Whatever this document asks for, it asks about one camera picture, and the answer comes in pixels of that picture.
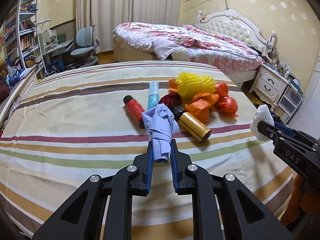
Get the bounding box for white tissue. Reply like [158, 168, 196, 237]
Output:
[249, 104, 275, 142]

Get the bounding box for gold black bottle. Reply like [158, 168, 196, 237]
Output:
[172, 107, 212, 143]

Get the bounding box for clear plastic drawer unit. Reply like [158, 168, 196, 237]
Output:
[273, 84, 303, 125]

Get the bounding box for white nightstand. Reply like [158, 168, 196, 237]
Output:
[249, 64, 289, 110]

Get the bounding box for red plastic bag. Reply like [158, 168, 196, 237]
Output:
[215, 82, 238, 117]

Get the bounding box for orange plastic bag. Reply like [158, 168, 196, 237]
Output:
[169, 79, 219, 124]

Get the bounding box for yellow foam fruit net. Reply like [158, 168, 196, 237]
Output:
[175, 72, 215, 98]

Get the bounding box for striped bed sheet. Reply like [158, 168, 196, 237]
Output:
[1, 61, 293, 236]

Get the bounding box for dark red cloth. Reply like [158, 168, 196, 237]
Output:
[158, 92, 182, 108]

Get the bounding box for red black bottle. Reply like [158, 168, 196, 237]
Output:
[123, 95, 145, 128]

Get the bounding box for white tufted headboard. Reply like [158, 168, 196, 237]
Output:
[195, 9, 268, 53]

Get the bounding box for light blue tube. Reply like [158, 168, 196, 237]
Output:
[148, 81, 159, 109]

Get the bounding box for light blue desk chair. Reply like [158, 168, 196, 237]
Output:
[66, 25, 100, 70]

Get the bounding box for floral pink bed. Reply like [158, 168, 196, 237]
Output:
[113, 22, 263, 75]

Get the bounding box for grey study desk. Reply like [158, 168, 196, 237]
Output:
[38, 31, 74, 75]

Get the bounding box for white bookshelf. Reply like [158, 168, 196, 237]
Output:
[3, 0, 47, 79]

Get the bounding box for beige curtains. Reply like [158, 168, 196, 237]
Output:
[76, 0, 180, 53]

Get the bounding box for white round bed post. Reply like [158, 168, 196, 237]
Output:
[171, 47, 189, 62]

